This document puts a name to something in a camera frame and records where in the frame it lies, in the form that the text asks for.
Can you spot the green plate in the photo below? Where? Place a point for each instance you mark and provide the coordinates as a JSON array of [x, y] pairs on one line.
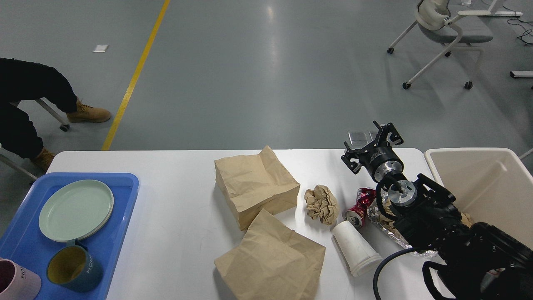
[[76, 211]]

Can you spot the upper brown paper bag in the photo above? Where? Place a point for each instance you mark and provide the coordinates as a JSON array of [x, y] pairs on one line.
[[251, 183]]

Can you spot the crumpled foil wrapper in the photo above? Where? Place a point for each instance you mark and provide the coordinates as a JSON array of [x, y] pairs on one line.
[[386, 226]]

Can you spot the grey chair leg with caster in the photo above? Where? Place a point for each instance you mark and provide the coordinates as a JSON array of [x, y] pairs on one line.
[[64, 124]]

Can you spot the crushed red soda can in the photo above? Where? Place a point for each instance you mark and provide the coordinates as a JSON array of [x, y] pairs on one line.
[[356, 214]]

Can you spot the blue plastic tray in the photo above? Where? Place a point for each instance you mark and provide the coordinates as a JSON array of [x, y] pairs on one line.
[[24, 243]]

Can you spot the white office chair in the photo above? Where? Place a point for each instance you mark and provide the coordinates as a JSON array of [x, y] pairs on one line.
[[456, 30]]

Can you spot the beige plastic bin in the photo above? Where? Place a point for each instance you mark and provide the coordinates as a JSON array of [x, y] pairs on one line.
[[490, 184]]

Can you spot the tan boot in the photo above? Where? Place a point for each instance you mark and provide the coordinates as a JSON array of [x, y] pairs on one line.
[[87, 113], [44, 159]]

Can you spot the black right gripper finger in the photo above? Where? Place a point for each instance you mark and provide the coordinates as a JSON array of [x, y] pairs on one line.
[[387, 136], [351, 158]]

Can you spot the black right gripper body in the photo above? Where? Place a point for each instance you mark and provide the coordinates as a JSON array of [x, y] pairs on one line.
[[380, 159]]

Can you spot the lower brown paper bag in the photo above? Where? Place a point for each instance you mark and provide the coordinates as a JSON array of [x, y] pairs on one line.
[[272, 262]]

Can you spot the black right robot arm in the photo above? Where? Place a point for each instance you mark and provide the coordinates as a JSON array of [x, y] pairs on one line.
[[481, 261]]

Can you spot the brown paper bag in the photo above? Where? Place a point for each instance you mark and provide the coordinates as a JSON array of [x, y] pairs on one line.
[[251, 183], [272, 262]]

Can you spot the white paper cup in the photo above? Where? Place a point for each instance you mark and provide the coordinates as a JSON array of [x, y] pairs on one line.
[[358, 253]]

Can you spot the dark teal mug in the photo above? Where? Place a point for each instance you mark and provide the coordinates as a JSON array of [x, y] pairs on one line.
[[74, 268]]

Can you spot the crumpled brown paper ball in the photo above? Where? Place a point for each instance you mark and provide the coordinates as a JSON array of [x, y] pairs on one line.
[[321, 204]]

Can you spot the silver floor plate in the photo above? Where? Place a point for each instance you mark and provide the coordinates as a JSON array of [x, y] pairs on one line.
[[361, 138]]

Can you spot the pink mug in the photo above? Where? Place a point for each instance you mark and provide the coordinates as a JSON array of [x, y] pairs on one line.
[[17, 282]]

